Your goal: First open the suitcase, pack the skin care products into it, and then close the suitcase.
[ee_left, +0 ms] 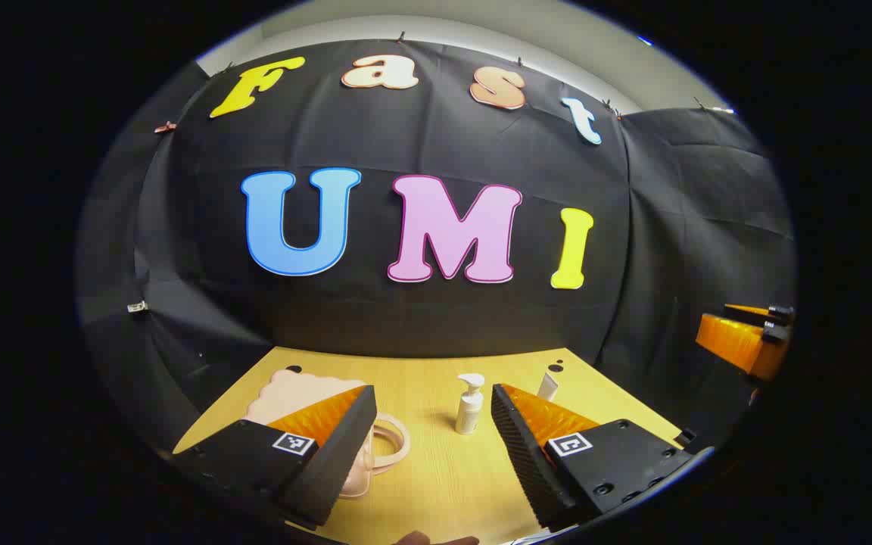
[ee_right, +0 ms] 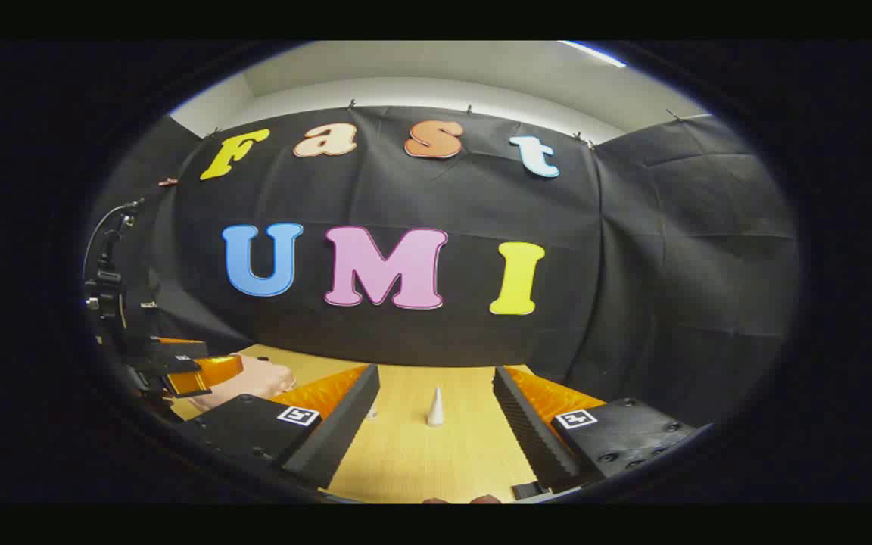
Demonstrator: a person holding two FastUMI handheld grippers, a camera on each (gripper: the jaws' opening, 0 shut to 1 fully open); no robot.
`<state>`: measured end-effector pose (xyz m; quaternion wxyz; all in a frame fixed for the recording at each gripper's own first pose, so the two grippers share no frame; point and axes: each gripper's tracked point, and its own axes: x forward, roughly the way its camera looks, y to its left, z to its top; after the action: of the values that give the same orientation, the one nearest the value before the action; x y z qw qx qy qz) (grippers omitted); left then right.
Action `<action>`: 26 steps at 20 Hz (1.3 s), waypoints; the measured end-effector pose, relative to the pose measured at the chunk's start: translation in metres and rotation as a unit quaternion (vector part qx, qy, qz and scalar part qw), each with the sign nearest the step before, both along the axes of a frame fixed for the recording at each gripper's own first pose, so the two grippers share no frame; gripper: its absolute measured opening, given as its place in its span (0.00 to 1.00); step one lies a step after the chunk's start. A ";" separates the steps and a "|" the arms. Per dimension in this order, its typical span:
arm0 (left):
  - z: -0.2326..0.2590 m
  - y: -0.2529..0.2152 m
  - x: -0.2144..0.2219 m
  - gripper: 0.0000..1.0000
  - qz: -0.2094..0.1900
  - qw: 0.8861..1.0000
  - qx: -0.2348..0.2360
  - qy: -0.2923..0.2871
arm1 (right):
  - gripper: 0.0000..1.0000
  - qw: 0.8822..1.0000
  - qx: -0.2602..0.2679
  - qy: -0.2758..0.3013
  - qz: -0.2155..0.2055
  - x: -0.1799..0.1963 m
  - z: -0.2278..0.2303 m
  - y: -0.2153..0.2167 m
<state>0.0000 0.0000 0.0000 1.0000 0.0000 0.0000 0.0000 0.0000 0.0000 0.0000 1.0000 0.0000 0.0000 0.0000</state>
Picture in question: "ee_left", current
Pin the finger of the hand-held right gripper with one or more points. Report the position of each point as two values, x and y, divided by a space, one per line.
739 344
777 312

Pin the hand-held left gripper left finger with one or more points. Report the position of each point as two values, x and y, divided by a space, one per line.
345 446

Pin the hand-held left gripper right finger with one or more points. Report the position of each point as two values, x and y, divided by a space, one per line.
515 446

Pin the white pump bottle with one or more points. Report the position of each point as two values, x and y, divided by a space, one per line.
468 412

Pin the white squeeze tube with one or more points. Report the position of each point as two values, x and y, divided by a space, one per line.
548 387

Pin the pink suitcase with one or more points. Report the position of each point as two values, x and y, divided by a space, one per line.
292 393

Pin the black backdrop cloth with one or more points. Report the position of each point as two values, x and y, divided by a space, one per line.
406 310

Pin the white cloth clip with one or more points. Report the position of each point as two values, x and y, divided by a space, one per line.
137 306

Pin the red cloth clip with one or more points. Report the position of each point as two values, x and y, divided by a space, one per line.
166 126

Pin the small black table bracket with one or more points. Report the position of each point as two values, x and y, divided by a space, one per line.
685 437

